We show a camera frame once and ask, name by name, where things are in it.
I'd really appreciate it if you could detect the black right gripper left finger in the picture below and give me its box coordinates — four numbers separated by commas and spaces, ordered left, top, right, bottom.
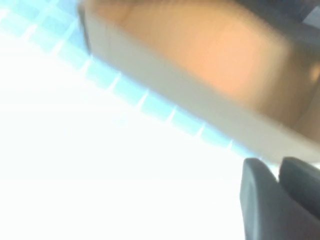
239, 157, 320, 240

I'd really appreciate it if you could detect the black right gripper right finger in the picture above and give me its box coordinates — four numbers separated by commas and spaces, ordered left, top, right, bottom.
278, 156, 320, 213

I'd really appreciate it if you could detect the brown cardboard shoe box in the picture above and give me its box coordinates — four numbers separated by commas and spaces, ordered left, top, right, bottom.
78, 0, 320, 166

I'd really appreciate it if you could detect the green white checkered tablecloth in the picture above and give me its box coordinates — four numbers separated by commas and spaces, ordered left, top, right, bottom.
0, 0, 283, 240

